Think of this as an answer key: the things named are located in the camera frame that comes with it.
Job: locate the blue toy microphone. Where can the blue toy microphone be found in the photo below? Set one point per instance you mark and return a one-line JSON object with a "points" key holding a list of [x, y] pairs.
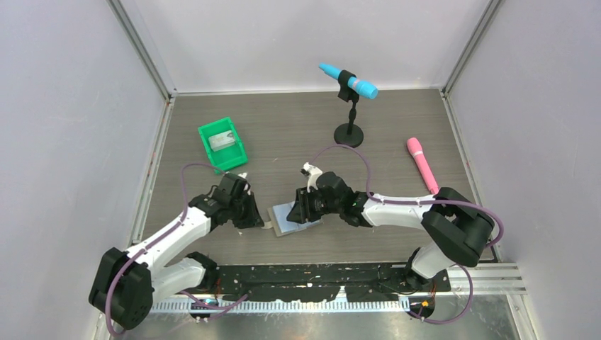
{"points": [[350, 85]]}

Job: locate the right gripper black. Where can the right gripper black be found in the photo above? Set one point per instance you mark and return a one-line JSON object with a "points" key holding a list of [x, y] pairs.
{"points": [[302, 212]]}

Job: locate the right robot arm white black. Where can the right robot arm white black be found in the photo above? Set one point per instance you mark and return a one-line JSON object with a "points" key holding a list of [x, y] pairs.
{"points": [[459, 230]]}

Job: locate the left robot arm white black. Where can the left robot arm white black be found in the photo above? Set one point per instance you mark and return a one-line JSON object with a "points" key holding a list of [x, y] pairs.
{"points": [[128, 283]]}

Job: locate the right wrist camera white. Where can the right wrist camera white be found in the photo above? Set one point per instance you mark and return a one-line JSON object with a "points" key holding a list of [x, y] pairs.
{"points": [[312, 173]]}

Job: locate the grey leather card holder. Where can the grey leather card holder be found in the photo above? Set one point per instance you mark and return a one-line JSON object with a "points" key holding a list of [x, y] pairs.
{"points": [[281, 226]]}

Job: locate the silver VIP card stack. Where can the silver VIP card stack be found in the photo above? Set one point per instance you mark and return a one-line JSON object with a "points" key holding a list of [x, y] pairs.
{"points": [[222, 140]]}

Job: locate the black microphone stand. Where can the black microphone stand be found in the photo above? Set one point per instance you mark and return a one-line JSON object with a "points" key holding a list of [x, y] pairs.
{"points": [[348, 134]]}

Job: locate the pink toy microphone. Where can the pink toy microphone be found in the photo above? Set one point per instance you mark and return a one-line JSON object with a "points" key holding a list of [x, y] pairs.
{"points": [[416, 151]]}

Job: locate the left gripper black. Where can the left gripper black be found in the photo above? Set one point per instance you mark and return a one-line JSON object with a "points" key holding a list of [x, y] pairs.
{"points": [[253, 219]]}

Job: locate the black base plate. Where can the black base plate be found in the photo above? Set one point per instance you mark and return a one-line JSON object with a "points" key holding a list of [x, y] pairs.
{"points": [[361, 282]]}

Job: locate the green plastic bin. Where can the green plastic bin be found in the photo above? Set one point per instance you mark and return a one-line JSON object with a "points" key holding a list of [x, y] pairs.
{"points": [[228, 158]]}

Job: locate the aluminium frame rail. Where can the aluminium frame rail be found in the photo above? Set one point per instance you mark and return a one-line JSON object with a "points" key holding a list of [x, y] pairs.
{"points": [[490, 279]]}

